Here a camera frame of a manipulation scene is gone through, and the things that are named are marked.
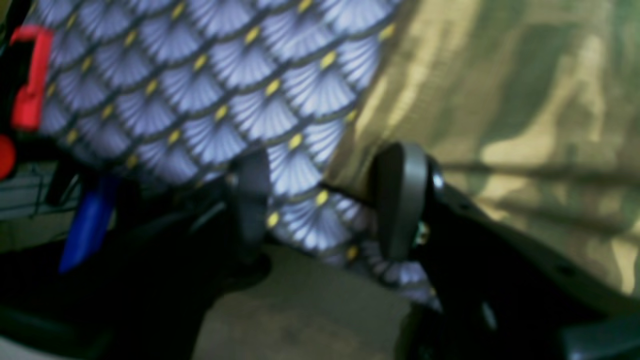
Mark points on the camouflage T-shirt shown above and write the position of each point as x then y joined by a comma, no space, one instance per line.
531,108

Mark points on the purple fan-pattern tablecloth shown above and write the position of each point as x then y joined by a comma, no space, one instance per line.
170,92

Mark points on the blue clamp handle centre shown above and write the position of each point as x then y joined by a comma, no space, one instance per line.
90,222

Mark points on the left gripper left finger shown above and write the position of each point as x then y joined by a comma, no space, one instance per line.
144,294

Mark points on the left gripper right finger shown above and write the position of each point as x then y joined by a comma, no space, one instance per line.
503,295

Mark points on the red and black clamp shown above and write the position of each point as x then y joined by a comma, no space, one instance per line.
25,62

